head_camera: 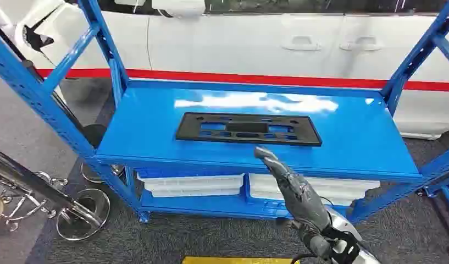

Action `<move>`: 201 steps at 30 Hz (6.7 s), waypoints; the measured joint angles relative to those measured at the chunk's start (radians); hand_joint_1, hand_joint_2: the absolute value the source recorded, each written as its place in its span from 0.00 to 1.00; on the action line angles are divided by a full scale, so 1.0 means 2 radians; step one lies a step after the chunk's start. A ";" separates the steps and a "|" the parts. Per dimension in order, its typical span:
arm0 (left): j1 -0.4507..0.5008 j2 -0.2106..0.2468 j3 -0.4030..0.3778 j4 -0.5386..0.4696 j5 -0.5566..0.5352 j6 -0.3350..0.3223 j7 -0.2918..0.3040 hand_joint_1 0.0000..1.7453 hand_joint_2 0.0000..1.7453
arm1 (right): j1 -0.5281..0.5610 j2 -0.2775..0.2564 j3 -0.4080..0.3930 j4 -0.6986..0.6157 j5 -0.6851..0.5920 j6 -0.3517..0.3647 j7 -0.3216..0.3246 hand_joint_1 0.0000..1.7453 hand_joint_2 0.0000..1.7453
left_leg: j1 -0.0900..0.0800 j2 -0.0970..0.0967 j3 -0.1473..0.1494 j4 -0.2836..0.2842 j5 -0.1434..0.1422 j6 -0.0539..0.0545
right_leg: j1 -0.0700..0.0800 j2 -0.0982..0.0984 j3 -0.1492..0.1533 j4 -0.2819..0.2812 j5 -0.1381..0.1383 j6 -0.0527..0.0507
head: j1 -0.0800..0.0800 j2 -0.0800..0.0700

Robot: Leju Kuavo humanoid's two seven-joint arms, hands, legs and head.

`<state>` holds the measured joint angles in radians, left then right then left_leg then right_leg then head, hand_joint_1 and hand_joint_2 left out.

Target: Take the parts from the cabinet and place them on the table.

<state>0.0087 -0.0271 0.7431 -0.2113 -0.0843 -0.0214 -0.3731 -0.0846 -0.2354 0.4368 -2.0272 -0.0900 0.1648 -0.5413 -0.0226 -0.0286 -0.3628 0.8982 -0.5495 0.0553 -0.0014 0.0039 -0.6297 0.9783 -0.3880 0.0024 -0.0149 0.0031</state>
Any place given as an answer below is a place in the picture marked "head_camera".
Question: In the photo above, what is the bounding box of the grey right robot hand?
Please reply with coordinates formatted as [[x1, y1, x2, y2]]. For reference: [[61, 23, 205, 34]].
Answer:
[[254, 146, 333, 235]]

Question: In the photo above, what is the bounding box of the white plastic bin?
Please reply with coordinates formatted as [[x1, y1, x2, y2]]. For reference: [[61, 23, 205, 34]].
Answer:
[[248, 173, 381, 207], [136, 173, 245, 199]]

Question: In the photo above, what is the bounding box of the blue metal shelf rack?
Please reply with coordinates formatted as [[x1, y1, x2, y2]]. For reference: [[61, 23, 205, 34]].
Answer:
[[0, 0, 449, 225]]

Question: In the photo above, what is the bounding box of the white car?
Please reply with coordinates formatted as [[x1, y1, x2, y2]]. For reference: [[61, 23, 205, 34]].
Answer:
[[0, 0, 449, 141]]

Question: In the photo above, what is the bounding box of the round chrome stool base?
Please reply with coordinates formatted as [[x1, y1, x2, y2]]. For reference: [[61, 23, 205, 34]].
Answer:
[[80, 162, 125, 184], [56, 188, 112, 243]]

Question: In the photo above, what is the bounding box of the black stool seat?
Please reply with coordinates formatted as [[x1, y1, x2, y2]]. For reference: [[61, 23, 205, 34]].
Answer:
[[81, 124, 108, 150]]

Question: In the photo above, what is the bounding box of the white car side mirror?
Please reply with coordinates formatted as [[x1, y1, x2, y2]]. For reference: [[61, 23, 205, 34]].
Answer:
[[151, 0, 206, 19]]

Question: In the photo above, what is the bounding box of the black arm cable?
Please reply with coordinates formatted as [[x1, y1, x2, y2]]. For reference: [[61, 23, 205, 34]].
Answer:
[[290, 252, 321, 264]]

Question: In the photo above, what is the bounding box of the black plastic licence plate frame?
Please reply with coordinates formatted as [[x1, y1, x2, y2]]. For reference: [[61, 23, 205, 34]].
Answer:
[[175, 112, 323, 147]]

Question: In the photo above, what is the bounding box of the white car door handle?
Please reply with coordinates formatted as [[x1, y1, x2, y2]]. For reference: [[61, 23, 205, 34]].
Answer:
[[281, 35, 323, 52], [339, 35, 384, 52]]

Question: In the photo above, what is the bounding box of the chrome stool footrest ring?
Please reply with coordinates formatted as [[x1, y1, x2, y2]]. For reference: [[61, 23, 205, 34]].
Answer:
[[0, 171, 69, 233]]

